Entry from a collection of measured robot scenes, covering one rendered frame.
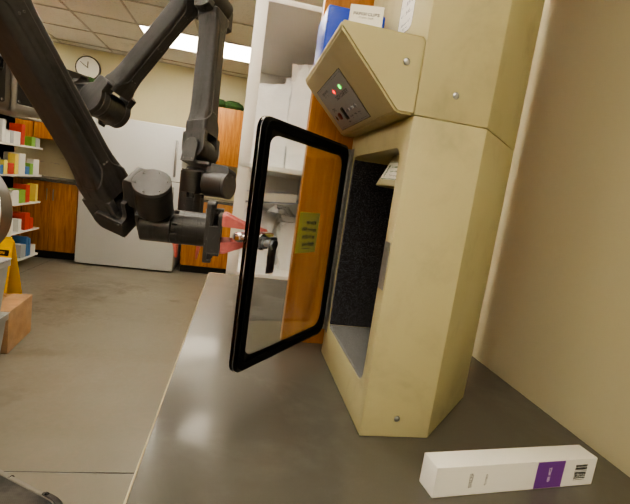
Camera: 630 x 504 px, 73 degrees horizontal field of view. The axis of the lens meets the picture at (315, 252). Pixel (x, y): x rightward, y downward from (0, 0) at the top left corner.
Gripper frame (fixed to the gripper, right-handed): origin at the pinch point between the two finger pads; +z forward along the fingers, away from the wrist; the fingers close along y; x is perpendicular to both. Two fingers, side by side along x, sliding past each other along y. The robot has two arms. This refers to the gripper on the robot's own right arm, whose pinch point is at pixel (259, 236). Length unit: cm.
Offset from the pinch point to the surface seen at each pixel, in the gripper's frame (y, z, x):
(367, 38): 29.2, 9.8, -17.7
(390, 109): 21.4, 14.7, -16.4
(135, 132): 46, -136, 470
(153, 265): -111, -103, 470
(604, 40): 45, 61, 3
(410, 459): -26.2, 23.5, -22.9
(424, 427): -24.4, 27.6, -17.6
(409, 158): 15.2, 18.0, -17.7
